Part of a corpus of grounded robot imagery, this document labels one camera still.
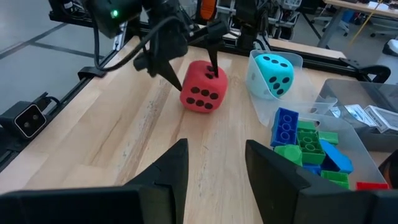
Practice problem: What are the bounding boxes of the green two-stud toy block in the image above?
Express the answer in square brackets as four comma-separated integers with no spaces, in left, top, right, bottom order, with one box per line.
[274,144,303,167]

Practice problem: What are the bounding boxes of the white round stool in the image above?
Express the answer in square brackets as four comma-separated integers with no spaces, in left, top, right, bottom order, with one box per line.
[382,39,398,57]

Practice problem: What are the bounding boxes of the shelf with orange bins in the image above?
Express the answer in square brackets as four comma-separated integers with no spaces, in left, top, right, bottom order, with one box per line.
[200,0,218,22]

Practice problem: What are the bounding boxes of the black white-faced camera box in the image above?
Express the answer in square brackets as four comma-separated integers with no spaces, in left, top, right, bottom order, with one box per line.
[0,101,47,140]

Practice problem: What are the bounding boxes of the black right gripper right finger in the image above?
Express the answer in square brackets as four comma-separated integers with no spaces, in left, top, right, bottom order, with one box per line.
[244,139,398,224]

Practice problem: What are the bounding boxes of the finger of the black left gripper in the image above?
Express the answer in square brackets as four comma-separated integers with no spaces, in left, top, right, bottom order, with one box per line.
[206,39,220,78]
[155,60,183,92]

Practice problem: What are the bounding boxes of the red foam die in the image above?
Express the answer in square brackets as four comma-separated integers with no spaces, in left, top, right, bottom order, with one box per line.
[179,60,229,113]

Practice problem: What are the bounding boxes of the black table clamp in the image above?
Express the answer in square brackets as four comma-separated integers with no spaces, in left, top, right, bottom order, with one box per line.
[77,66,107,81]

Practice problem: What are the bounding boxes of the black curved corner bracket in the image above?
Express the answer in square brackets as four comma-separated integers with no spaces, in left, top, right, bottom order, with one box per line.
[340,57,392,84]

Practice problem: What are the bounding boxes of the black camera cable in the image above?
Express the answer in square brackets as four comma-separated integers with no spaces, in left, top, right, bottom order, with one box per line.
[37,91,63,110]

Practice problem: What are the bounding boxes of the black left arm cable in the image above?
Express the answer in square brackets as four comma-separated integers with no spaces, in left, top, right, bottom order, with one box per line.
[92,16,181,73]

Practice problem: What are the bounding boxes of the grey plastic bin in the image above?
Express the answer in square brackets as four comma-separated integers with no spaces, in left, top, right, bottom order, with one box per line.
[317,78,398,153]

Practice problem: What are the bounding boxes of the wooden desk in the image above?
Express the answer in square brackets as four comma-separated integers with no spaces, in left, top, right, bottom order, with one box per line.
[323,0,398,49]

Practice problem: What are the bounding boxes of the yellow hanging cord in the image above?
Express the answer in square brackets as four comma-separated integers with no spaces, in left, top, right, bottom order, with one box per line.
[349,0,384,47]

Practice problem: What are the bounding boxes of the teal foam die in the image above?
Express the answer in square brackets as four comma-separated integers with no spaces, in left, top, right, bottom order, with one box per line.
[254,53,295,100]

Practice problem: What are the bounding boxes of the red toy block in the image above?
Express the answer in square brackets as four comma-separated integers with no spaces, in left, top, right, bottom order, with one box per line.
[356,182,390,191]

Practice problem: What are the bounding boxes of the long dark blue toy block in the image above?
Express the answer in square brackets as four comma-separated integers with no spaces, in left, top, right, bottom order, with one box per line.
[270,107,300,148]

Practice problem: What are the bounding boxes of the clear plastic bin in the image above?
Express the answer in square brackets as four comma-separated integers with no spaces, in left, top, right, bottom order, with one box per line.
[247,49,339,127]
[269,107,390,191]

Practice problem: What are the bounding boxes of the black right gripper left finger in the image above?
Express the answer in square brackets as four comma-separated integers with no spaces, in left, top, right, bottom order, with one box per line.
[0,138,190,224]

